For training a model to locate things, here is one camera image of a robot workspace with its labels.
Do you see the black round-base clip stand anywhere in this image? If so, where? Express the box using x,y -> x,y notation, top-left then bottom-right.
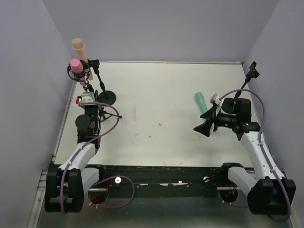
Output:
88,59 -> 116,105

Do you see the black tripod shock-mount stand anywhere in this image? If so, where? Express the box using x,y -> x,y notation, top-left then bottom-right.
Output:
66,60 -> 123,123

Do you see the pink microphone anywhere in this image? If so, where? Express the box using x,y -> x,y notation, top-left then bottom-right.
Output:
70,58 -> 87,86

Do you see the peach microphone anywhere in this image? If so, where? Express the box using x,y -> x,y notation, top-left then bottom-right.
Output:
72,38 -> 93,81

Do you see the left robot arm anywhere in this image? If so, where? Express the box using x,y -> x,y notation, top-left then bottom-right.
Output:
44,90 -> 102,214

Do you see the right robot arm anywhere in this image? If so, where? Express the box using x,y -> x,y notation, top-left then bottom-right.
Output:
193,98 -> 296,216

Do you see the teal microphone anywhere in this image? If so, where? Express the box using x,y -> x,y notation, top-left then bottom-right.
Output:
195,92 -> 208,114

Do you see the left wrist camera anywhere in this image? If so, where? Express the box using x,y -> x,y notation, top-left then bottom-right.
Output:
76,92 -> 95,106

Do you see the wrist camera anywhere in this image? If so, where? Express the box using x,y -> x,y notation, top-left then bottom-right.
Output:
210,94 -> 222,113
76,92 -> 95,106

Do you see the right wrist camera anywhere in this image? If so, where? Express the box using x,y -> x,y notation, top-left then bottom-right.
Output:
210,94 -> 222,113

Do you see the black front mounting rail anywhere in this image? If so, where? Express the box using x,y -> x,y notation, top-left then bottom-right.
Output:
88,165 -> 241,202

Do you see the aluminium extrusion frame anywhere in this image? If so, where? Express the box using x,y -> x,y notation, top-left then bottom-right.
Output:
26,63 -> 110,228

